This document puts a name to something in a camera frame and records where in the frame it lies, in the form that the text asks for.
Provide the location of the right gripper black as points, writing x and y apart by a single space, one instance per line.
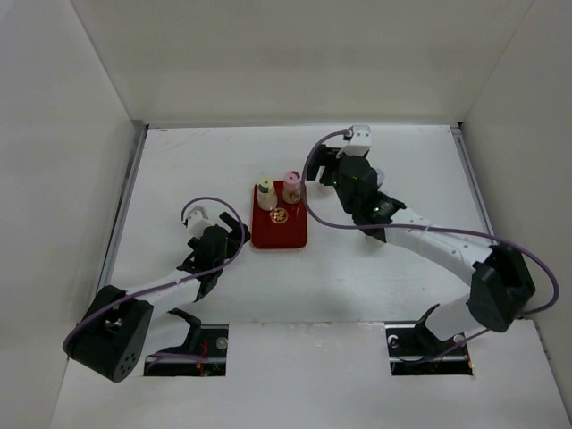
323 156

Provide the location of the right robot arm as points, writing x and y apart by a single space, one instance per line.
496 274

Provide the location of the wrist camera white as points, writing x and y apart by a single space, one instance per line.
358 141
196 221

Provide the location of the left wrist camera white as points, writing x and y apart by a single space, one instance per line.
196 221

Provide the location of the red tray gold emblem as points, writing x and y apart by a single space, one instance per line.
285 227

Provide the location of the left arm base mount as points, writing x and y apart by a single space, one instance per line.
180 345

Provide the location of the pink cap spice bottle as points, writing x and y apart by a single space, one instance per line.
291 185

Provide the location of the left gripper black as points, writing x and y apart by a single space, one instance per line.
233 245

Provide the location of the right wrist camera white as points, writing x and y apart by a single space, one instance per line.
358 141

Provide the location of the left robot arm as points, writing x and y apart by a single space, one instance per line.
120 326

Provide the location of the yellow-green cap spice bottle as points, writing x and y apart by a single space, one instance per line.
266 195

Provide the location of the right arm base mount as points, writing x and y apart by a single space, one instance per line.
414 351

